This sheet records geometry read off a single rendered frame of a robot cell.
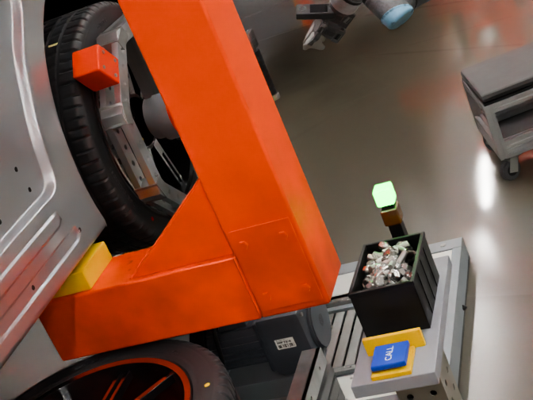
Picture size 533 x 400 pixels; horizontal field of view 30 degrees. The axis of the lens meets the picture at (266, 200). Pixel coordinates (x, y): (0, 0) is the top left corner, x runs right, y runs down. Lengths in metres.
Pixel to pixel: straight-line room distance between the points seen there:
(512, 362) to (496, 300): 0.31
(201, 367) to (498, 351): 0.91
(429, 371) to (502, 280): 1.11
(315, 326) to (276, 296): 0.33
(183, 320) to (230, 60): 0.62
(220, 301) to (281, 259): 0.19
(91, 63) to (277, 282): 0.69
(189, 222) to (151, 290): 0.19
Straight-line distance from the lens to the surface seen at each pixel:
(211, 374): 2.09
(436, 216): 3.48
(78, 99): 2.42
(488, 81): 3.51
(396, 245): 2.13
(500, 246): 3.17
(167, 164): 2.77
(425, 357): 1.96
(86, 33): 2.53
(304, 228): 2.06
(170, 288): 2.18
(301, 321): 2.40
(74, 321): 2.32
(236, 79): 1.92
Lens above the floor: 1.52
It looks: 22 degrees down
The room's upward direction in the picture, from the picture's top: 23 degrees counter-clockwise
